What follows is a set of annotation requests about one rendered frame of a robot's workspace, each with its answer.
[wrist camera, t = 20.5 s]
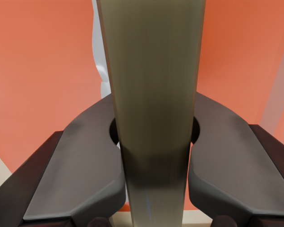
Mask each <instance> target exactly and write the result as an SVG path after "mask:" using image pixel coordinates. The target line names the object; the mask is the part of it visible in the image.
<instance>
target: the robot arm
mask: <svg viewBox="0 0 284 227"><path fill-rule="evenodd" d="M118 142H119V138H118V132H117V126H116V120H115V113H114V107H113V101H112V95H111V93H110V94H109V95H107V96H106V97H104V98H103V99H101V100H100V101H98V102H96V103H95V104H93V105H92V106H90V107H89V108H87V109H86V110H84V111H83V112H82V113H80V114H79V115H78V116H77V117H76V118H75V119H74V120H72V121H71V122H70V123H69V124H68V126H67V127H66V128H65V129H64V130H63V131H55V132H54V133H53V134H52V135H51V136H50V137H49V138H48V139H47V140H46V141H45V142H44V143H43V144H42V145H41V146H40V147H39V148H38V149H37V150H36V151H35V152H34V153H33V154H32V155H31V156H30V157H29V158H28V159H27V160H26V161H25V162H24V163H23V164H22V165H21V166H20V167H19V168H18V169H17V170H16V171H15V172H14V173H13V174H12V175H11V176H10V177H9V178H8V179H7V180H6V181H5V182H4V183H3V184H2V185H1V186H0V227H112V225H111V223H110V221H109V220H108V219H109V218H110V217H111V216H112V215H113V214H115V213H116V212H117V211H118V210H120V209H121V208H122V207H123V205H124V204H125V201H126V186H125V175H124V168H123V162H122V156H121V151H120V148H119V147H118V146H117V144H118ZM191 142H192V144H193V146H192V147H191V154H190V162H189V169H188V191H189V199H190V201H191V203H192V204H193V205H194V206H195V207H196V208H197V209H199V210H200V211H202V212H203V213H204V214H206V215H207V216H208V217H210V218H211V219H213V220H212V223H211V226H210V227H284V144H282V143H281V142H280V141H279V140H277V139H276V138H275V137H273V136H272V135H271V134H270V133H268V132H267V131H266V130H264V129H263V128H262V127H260V126H259V125H258V124H248V123H247V122H246V121H245V120H244V119H243V118H242V117H240V116H239V115H238V114H236V113H235V112H234V111H232V110H230V109H229V108H227V107H226V106H224V105H222V104H220V103H218V102H216V101H214V100H212V99H211V98H209V97H207V96H205V95H203V94H201V93H199V92H197V91H196V99H195V108H194V116H193V125H192V137H191Z"/></svg>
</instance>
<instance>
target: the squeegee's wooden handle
mask: <svg viewBox="0 0 284 227"><path fill-rule="evenodd" d="M96 4H97V9H98V15H99V21H100V27H101V34H102V40H103V46H104V52H105V59H106V65H107V71H108V76H109V82H110V90H111V95H112V101H113V107H114V113H115V120H116V126H117V132H118V138H119V146H120V151H121V156H122V162H123V168H124V175H125V182H126V187H127V193H128V201H129V207H130V213H131V218H132V224H133V227H182V221H183V209H184V201H185V192H186V184H187V175H188V163H189V154H190V146H191V137H192V125H193V116H194V108H195V99H196V91H197V79H198V70H199V62H200V53H201V45H202V33H203V24H204V15H205V7H206V0H96Z"/></svg>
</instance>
